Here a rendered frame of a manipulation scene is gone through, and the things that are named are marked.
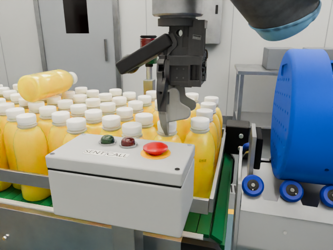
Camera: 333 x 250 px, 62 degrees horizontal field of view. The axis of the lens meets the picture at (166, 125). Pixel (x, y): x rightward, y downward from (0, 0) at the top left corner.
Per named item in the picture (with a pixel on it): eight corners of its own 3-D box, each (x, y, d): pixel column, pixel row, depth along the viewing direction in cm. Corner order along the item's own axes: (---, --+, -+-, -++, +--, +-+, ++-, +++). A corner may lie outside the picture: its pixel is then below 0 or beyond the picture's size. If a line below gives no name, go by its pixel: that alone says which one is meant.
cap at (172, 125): (174, 125, 58) (174, 116, 57) (178, 131, 54) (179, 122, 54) (155, 126, 57) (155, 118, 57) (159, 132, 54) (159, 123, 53)
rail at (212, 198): (212, 213, 51) (213, 199, 50) (208, 212, 51) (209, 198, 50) (226, 138, 88) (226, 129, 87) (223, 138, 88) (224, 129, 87)
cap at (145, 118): (132, 123, 60) (132, 114, 59) (139, 118, 63) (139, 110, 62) (149, 124, 58) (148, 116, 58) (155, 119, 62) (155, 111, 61)
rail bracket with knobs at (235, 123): (247, 161, 83) (249, 129, 80) (222, 158, 85) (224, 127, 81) (246, 149, 92) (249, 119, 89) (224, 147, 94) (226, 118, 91)
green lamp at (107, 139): (110, 146, 42) (110, 138, 42) (97, 144, 43) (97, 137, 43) (117, 141, 44) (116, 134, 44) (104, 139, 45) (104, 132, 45)
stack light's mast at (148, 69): (154, 81, 101) (154, 35, 97) (138, 80, 103) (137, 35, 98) (159, 78, 107) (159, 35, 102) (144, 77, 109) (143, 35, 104)
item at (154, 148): (164, 159, 38) (164, 151, 37) (139, 156, 39) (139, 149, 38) (170, 149, 41) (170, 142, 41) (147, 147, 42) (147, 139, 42)
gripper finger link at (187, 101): (194, 130, 57) (194, 87, 52) (166, 127, 58) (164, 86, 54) (196, 123, 59) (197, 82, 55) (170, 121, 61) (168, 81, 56)
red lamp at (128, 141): (132, 148, 42) (132, 141, 41) (118, 147, 42) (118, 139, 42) (137, 143, 44) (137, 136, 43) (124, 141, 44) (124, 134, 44)
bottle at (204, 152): (179, 194, 66) (180, 120, 60) (207, 192, 67) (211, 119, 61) (184, 212, 60) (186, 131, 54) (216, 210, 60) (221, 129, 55)
